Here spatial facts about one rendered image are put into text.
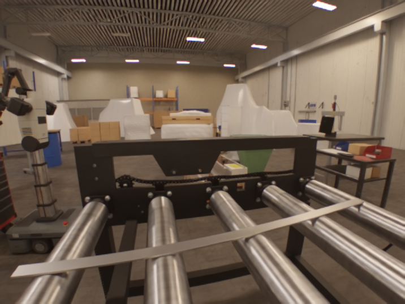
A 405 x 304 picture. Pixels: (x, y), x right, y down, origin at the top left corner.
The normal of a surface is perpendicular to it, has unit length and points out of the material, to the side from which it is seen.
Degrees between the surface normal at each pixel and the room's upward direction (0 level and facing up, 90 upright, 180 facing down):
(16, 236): 90
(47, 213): 90
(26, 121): 90
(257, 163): 101
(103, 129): 90
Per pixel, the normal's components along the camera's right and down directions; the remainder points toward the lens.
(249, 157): 0.09, 0.37
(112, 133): 0.33, 0.18
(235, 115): -0.27, 0.18
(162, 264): -0.15, -0.96
